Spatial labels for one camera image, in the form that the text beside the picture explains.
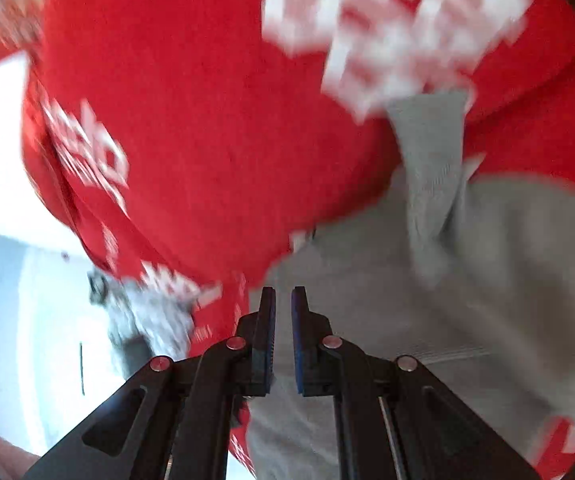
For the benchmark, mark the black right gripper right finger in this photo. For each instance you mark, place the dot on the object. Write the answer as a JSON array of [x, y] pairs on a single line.
[[394, 419]]

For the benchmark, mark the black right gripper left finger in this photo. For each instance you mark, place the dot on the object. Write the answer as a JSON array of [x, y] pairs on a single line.
[[171, 420]]

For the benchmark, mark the grey fleece garment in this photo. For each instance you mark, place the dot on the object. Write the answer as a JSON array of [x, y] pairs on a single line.
[[472, 275]]

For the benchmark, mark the red blanket with white lettering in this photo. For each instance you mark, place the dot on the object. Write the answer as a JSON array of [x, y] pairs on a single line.
[[192, 145]]

